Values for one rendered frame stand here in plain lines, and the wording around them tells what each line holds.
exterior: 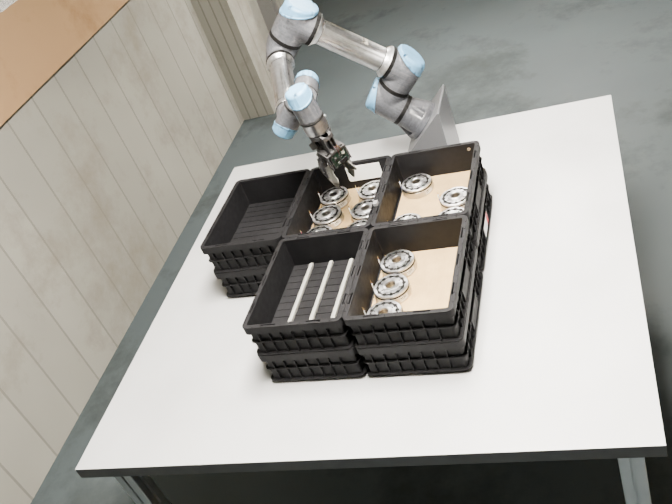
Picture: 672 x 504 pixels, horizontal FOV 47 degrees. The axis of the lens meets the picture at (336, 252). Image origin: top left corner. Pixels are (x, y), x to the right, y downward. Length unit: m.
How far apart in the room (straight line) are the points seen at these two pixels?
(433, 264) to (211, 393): 0.77
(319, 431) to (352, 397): 0.13
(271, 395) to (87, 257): 1.90
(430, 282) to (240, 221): 0.89
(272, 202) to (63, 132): 1.46
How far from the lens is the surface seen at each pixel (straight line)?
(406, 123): 2.83
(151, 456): 2.32
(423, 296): 2.15
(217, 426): 2.27
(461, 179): 2.57
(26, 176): 3.73
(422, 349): 2.04
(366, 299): 2.18
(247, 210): 2.86
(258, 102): 5.60
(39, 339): 3.65
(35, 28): 4.00
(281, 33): 2.67
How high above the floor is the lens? 2.20
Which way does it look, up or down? 34 degrees down
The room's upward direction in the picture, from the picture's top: 23 degrees counter-clockwise
